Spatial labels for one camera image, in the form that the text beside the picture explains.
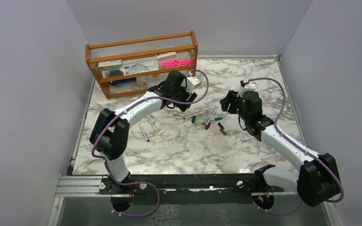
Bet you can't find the white pen red end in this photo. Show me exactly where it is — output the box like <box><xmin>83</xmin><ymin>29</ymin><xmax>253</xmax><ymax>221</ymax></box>
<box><xmin>183</xmin><ymin>110</ymin><xmax>207</xmax><ymax>120</ymax></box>

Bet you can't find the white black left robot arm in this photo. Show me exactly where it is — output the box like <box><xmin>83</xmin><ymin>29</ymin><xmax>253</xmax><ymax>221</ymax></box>
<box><xmin>90</xmin><ymin>70</ymin><xmax>201</xmax><ymax>194</ymax></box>

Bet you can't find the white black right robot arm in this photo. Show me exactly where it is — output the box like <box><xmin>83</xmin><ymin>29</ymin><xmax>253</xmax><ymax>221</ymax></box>
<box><xmin>220</xmin><ymin>90</ymin><xmax>342</xmax><ymax>207</ymax></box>

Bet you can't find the white pen yellow end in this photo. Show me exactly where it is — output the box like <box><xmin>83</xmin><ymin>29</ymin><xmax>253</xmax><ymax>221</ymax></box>
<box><xmin>147</xmin><ymin>114</ymin><xmax>159</xmax><ymax>133</ymax></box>

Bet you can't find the white pen red cap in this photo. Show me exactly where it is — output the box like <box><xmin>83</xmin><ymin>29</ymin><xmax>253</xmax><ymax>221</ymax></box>
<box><xmin>205</xmin><ymin>107</ymin><xmax>218</xmax><ymax>129</ymax></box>

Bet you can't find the white pen left side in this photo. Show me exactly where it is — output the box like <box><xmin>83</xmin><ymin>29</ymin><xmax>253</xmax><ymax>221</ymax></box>
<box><xmin>138</xmin><ymin>123</ymin><xmax>150</xmax><ymax>142</ymax></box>

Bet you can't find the pink plastic clip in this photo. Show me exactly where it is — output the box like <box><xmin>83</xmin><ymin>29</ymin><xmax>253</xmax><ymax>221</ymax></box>
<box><xmin>161</xmin><ymin>59</ymin><xmax>194</xmax><ymax>67</ymax></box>

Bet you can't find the small white box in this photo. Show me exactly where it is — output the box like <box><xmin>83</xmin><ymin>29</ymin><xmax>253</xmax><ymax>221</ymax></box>
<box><xmin>136</xmin><ymin>76</ymin><xmax>148</xmax><ymax>86</ymax></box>

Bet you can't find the pink white eraser box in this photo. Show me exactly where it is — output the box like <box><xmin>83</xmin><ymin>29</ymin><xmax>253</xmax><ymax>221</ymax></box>
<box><xmin>156</xmin><ymin>52</ymin><xmax>177</xmax><ymax>61</ymax></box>

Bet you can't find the white protractor ruler pack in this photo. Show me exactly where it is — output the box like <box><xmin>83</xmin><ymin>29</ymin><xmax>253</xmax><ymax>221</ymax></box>
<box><xmin>120</xmin><ymin>61</ymin><xmax>159</xmax><ymax>75</ymax></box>

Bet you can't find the wooden shelf rack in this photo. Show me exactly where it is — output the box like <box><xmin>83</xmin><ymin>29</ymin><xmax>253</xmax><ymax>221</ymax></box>
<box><xmin>85</xmin><ymin>31</ymin><xmax>198</xmax><ymax>99</ymax></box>

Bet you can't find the blue box on shelf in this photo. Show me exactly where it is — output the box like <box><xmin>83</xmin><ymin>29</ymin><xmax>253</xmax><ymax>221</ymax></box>
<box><xmin>109</xmin><ymin>78</ymin><xmax>137</xmax><ymax>86</ymax></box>

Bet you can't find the white green box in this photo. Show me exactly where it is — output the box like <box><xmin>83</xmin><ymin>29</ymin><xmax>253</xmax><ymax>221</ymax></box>
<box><xmin>98</xmin><ymin>60</ymin><xmax>122</xmax><ymax>71</ymax></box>

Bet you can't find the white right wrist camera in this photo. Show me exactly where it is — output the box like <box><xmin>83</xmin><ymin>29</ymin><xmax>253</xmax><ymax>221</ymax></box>
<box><xmin>237</xmin><ymin>80</ymin><xmax>256</xmax><ymax>97</ymax></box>

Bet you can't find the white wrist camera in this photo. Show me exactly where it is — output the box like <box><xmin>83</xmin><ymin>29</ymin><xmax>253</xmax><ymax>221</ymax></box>
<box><xmin>237</xmin><ymin>80</ymin><xmax>256</xmax><ymax>97</ymax></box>
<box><xmin>186</xmin><ymin>76</ymin><xmax>201</xmax><ymax>94</ymax></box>

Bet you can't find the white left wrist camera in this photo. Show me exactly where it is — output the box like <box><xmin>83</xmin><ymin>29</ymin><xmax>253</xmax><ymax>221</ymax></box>
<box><xmin>186</xmin><ymin>76</ymin><xmax>201</xmax><ymax>94</ymax></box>

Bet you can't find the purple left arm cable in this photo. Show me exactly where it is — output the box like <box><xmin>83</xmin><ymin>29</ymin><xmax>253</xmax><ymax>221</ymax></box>
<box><xmin>91</xmin><ymin>69</ymin><xmax>210</xmax><ymax>218</ymax></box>

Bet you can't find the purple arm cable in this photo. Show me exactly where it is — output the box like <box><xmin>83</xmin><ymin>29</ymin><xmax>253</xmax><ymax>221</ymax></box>
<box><xmin>91</xmin><ymin>69</ymin><xmax>210</xmax><ymax>218</ymax></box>
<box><xmin>243</xmin><ymin>77</ymin><xmax>345</xmax><ymax>216</ymax></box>

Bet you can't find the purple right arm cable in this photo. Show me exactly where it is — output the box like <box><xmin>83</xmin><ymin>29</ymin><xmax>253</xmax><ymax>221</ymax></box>
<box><xmin>243</xmin><ymin>77</ymin><xmax>345</xmax><ymax>216</ymax></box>

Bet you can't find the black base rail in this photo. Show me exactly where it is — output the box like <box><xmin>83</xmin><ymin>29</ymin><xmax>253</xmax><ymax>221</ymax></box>
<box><xmin>99</xmin><ymin>173</ymin><xmax>283</xmax><ymax>209</ymax></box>

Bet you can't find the aluminium frame rail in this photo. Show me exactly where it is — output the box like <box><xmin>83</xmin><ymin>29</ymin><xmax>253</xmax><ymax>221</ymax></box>
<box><xmin>55</xmin><ymin>176</ymin><xmax>102</xmax><ymax>197</ymax></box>

